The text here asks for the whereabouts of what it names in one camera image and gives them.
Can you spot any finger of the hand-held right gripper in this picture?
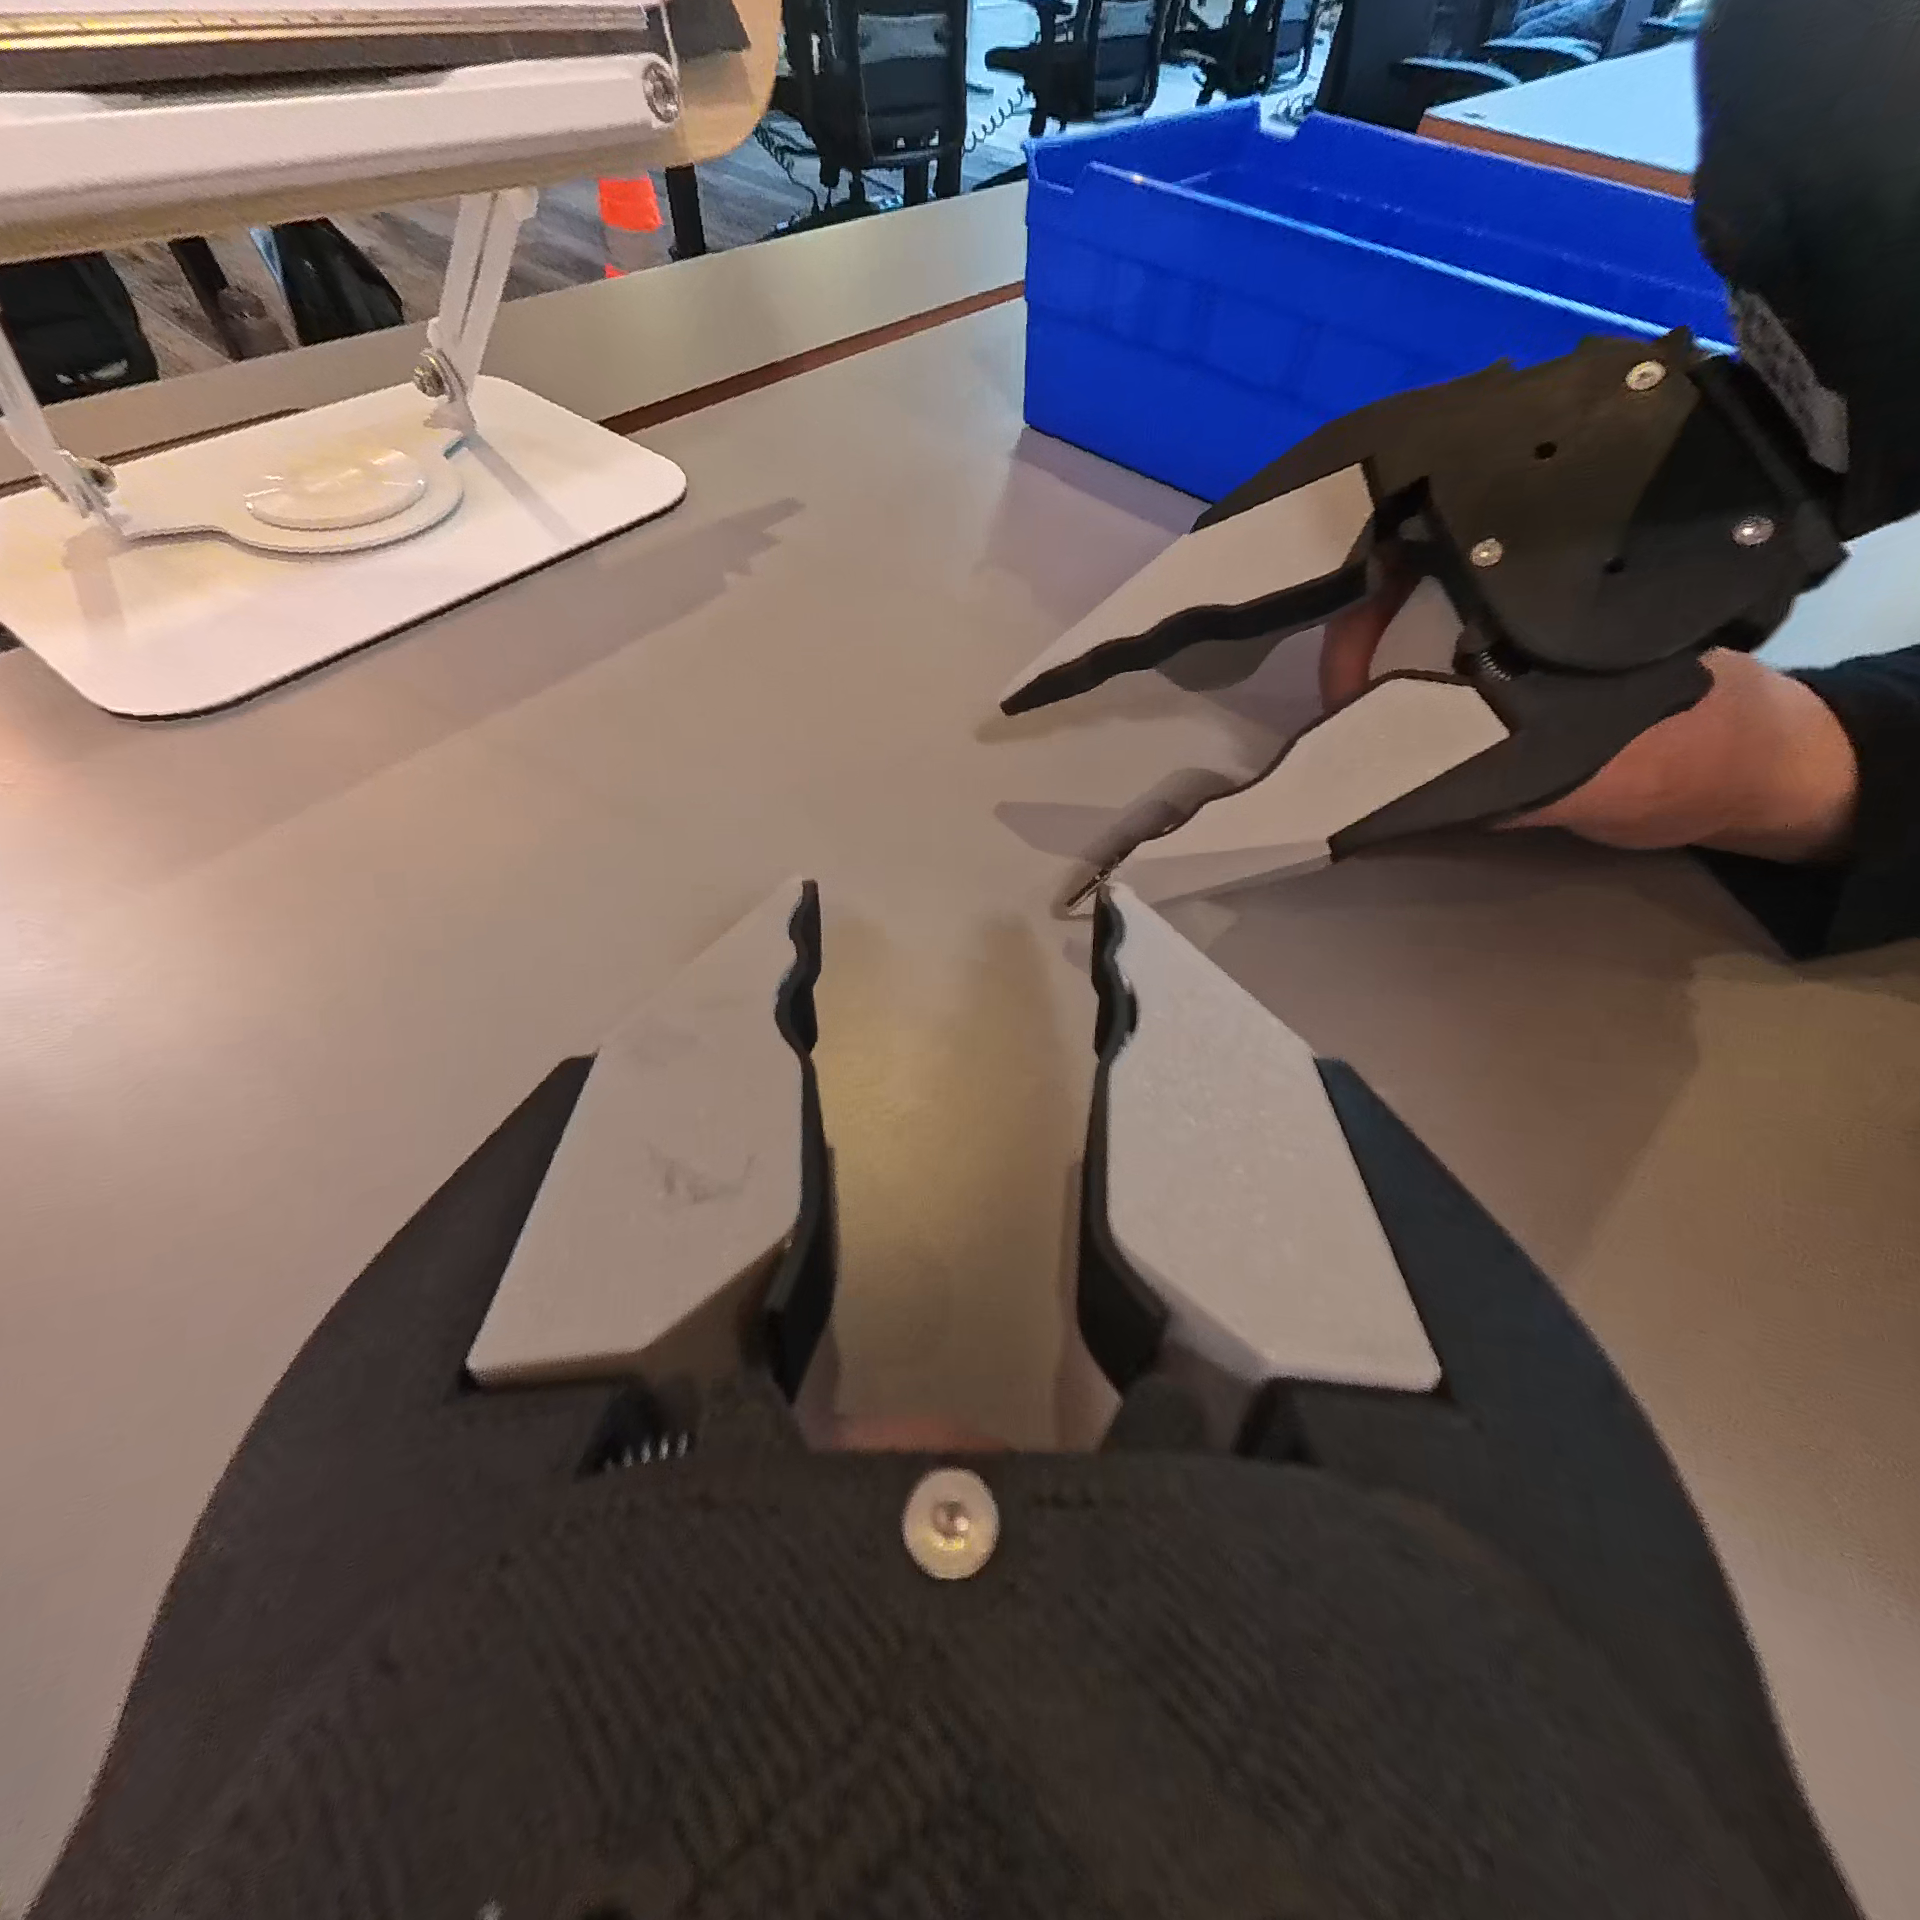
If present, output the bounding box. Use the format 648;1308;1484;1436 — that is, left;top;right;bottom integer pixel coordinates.
998;394;1444;717
1063;656;1714;915

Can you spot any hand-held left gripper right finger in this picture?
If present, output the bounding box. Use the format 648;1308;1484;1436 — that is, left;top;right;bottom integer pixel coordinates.
1075;883;1444;1453

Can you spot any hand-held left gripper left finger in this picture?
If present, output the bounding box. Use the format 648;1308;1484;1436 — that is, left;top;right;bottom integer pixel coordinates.
464;881;838;1403

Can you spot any blue plastic bin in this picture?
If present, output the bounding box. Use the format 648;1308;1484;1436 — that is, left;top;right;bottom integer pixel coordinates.
1023;103;1742;505

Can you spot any person's right forearm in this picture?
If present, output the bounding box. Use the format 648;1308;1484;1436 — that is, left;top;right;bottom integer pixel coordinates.
1703;642;1920;962

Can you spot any grey office desk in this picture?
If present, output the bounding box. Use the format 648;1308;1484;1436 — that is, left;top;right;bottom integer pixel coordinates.
1416;37;1711;196

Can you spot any person's right hand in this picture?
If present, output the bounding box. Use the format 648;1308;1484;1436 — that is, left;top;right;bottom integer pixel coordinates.
1316;593;1864;867

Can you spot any black office chair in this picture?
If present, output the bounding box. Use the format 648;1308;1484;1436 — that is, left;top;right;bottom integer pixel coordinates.
780;0;970;196
1178;0;1322;107
1319;0;1696;129
989;0;1173;129

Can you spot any instruction sheet on white stand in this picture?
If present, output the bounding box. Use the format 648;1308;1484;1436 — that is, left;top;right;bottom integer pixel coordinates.
645;0;781;169

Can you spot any white document stand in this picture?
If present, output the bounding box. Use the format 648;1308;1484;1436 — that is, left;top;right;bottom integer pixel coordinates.
0;0;688;721

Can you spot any black bag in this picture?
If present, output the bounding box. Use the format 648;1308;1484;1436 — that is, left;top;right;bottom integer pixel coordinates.
0;257;159;404

